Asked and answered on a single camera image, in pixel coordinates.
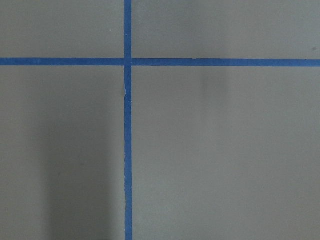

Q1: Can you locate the brown paper table cover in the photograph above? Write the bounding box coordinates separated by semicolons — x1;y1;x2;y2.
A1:
0;0;320;240

